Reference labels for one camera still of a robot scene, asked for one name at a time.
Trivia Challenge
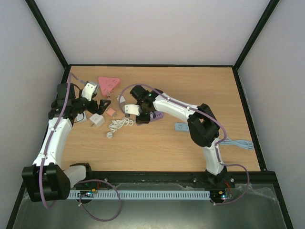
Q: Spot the white coiled cord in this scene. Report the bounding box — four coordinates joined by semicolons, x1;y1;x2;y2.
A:
106;116;134;139

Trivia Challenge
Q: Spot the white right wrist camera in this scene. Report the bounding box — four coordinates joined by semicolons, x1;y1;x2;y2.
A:
124;104;140;116

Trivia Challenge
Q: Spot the white cube plug red pattern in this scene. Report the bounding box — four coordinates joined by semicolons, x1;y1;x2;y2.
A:
90;114;105;128

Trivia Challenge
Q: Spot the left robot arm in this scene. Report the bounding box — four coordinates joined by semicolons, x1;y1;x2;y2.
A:
22;82;111;202

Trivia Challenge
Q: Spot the purple power strip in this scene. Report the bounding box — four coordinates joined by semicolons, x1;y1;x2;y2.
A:
149;111;164;122

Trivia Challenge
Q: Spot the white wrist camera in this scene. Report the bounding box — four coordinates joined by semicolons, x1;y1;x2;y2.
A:
81;82;100;102
124;104;140;116

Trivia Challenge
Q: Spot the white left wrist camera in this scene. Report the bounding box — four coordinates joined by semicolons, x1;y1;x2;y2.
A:
81;82;100;102

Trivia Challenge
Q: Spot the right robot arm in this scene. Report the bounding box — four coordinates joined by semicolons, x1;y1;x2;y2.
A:
130;85;227;187

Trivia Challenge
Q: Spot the pink plug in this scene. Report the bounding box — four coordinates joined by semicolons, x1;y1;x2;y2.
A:
106;108;117;117

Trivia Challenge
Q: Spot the light blue cable duct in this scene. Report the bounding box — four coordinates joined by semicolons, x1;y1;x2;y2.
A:
67;190;210;200

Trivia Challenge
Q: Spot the white 66W USB charger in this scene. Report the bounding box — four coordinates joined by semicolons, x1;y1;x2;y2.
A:
74;114;87;123

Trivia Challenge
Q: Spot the pink triangular power strip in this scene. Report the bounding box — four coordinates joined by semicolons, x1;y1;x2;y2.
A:
98;77;120;97

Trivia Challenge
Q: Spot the light blue power strip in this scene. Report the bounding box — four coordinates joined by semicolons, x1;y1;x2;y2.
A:
174;122;189;132

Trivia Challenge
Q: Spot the light blue power cord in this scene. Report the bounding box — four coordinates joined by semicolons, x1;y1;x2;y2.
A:
219;132;254;151

